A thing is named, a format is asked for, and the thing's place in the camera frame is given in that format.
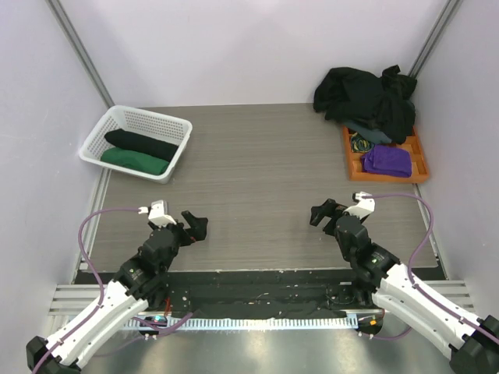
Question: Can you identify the right aluminium corner post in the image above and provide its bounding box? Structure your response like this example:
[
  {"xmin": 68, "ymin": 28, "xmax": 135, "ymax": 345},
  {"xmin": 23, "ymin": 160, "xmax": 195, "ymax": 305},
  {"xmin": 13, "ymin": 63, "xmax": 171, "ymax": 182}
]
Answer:
[{"xmin": 409, "ymin": 0, "xmax": 463, "ymax": 79}]

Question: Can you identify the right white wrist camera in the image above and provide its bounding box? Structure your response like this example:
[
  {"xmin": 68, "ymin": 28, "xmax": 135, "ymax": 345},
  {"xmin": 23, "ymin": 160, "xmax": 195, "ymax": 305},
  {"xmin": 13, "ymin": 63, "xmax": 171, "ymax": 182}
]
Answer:
[{"xmin": 343, "ymin": 192, "xmax": 376, "ymax": 220}]

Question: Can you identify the purple folded cloth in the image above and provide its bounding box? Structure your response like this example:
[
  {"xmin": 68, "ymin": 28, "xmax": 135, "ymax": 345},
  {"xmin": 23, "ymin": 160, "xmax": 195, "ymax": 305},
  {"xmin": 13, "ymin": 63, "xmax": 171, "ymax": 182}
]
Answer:
[{"xmin": 361, "ymin": 145, "xmax": 412, "ymax": 178}]

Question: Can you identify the orange compartment tray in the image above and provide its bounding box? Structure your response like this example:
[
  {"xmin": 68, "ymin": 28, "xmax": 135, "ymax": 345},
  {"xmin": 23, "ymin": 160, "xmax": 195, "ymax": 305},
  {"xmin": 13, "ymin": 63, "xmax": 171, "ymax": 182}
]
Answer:
[{"xmin": 342, "ymin": 125, "xmax": 430, "ymax": 184}]

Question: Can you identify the rolled black t shirt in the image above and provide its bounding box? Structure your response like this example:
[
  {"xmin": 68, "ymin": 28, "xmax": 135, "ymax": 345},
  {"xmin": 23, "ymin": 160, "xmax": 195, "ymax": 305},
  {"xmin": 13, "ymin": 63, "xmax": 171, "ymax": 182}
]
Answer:
[{"xmin": 104, "ymin": 129, "xmax": 179, "ymax": 161}]

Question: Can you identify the black t shirt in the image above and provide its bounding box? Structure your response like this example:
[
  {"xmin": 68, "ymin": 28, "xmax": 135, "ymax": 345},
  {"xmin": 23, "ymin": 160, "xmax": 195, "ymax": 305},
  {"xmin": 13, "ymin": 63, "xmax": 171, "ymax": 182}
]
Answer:
[
  {"xmin": 313, "ymin": 67, "xmax": 384, "ymax": 122},
  {"xmin": 104, "ymin": 129, "xmax": 179, "ymax": 161}
]

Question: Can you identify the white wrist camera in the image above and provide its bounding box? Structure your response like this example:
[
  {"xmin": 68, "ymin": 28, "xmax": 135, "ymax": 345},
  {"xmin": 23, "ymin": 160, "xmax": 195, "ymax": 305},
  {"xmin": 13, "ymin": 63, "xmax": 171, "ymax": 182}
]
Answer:
[
  {"xmin": 138, "ymin": 199, "xmax": 177, "ymax": 228},
  {"xmin": 343, "ymin": 192, "xmax": 376, "ymax": 220}
]

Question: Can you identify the grey blue shirt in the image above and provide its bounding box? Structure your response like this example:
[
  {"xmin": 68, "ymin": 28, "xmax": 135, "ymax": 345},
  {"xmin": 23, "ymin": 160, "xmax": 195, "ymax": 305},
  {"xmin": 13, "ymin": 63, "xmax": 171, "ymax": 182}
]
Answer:
[{"xmin": 344, "ymin": 100, "xmax": 393, "ymax": 144}]

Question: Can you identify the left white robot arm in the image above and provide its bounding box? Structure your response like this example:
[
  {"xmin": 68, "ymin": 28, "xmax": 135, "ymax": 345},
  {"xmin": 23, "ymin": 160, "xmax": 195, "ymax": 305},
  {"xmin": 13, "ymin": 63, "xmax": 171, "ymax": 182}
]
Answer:
[{"xmin": 26, "ymin": 200, "xmax": 208, "ymax": 373}]

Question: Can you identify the dark green crumpled shirt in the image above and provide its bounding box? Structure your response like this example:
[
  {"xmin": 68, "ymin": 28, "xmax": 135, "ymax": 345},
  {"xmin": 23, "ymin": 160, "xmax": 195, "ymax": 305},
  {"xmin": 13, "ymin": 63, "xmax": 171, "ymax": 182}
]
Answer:
[{"xmin": 375, "ymin": 65, "xmax": 417, "ymax": 144}]

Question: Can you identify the blue yellow patterned cloth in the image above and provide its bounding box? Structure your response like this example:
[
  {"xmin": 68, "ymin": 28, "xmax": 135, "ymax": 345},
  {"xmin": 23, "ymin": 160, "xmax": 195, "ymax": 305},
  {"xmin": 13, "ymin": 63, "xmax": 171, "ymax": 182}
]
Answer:
[{"xmin": 350, "ymin": 132, "xmax": 375, "ymax": 153}]

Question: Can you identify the left aluminium corner post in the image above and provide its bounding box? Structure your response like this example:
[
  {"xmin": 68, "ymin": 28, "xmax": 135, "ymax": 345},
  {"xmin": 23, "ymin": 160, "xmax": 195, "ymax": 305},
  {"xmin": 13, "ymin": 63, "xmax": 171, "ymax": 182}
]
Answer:
[{"xmin": 45, "ymin": 0, "xmax": 115, "ymax": 108}]

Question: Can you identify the white slotted cable duct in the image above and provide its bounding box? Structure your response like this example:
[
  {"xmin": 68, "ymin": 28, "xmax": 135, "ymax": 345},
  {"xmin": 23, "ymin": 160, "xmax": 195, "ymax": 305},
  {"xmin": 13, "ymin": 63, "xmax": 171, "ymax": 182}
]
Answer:
[{"xmin": 123, "ymin": 314, "xmax": 359, "ymax": 332}]

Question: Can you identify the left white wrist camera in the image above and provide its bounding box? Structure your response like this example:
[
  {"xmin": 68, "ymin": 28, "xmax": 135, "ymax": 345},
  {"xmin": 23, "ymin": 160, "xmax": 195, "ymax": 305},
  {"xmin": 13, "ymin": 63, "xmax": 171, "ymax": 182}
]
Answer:
[{"xmin": 138, "ymin": 199, "xmax": 177, "ymax": 228}]

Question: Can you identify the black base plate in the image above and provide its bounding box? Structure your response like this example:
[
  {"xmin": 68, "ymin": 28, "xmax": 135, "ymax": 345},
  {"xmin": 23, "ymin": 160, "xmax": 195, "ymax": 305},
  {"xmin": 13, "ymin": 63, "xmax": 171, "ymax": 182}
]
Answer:
[{"xmin": 73, "ymin": 267, "xmax": 448, "ymax": 320}]

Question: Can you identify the aluminium corner post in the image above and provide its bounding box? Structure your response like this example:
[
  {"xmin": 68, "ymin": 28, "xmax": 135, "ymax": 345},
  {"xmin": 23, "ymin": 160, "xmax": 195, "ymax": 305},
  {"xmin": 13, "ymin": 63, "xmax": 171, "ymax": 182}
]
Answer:
[
  {"xmin": 409, "ymin": 0, "xmax": 463, "ymax": 79},
  {"xmin": 45, "ymin": 0, "xmax": 115, "ymax": 108}
]

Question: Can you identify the white plastic basket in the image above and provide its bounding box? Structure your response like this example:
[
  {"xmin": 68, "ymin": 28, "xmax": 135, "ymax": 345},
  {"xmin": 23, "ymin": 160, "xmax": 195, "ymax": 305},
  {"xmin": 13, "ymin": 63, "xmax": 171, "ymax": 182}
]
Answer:
[{"xmin": 79, "ymin": 105, "xmax": 193, "ymax": 185}]

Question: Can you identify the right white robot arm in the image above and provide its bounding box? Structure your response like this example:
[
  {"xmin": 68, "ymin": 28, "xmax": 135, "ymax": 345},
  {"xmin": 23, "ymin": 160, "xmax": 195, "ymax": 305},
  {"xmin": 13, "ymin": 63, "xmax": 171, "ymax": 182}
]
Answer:
[{"xmin": 310, "ymin": 192, "xmax": 498, "ymax": 373}]

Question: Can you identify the rolled green t shirt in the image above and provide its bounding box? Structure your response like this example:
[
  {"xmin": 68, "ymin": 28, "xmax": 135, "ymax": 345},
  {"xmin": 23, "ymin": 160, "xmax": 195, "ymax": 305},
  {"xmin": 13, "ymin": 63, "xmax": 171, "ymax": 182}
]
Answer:
[{"xmin": 100, "ymin": 147, "xmax": 169, "ymax": 175}]

